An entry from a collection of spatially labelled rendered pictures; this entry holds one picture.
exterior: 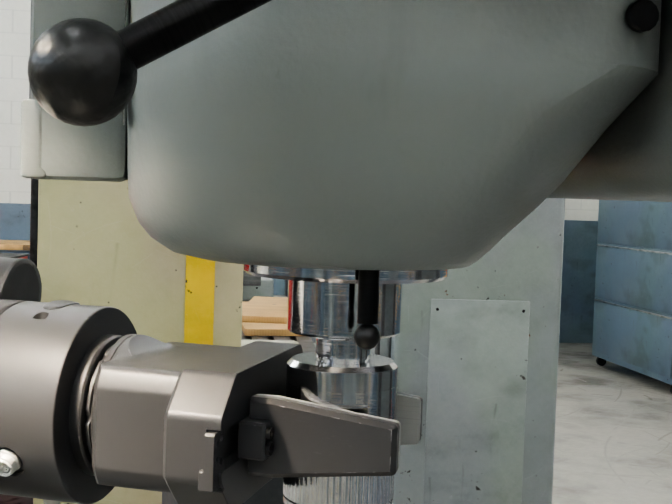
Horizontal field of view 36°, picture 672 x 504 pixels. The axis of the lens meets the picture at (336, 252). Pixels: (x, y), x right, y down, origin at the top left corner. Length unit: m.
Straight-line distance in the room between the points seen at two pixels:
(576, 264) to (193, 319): 8.26
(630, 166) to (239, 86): 0.16
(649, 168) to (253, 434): 0.18
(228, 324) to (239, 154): 1.83
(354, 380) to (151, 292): 1.75
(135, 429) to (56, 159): 0.11
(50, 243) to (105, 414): 1.74
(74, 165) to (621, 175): 0.21
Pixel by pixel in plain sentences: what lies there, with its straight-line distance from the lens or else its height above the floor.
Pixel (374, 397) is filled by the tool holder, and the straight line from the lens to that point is 0.42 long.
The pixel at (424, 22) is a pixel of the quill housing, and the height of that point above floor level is 1.39.
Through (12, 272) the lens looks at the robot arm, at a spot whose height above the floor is 1.30.
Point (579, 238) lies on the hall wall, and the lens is 10.22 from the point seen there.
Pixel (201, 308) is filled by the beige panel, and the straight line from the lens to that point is 2.15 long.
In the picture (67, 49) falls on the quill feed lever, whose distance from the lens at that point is 0.29.
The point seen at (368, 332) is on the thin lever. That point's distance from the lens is 0.38.
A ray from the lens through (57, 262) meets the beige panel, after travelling 2.16.
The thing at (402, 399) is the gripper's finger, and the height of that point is 1.25.
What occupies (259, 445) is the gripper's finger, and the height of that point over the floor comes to 1.24.
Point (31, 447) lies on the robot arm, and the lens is 0.45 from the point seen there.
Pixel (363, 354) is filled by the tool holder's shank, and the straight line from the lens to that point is 0.43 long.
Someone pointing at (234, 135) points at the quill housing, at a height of 1.36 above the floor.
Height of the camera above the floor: 1.34
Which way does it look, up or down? 3 degrees down
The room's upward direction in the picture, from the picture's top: 2 degrees clockwise
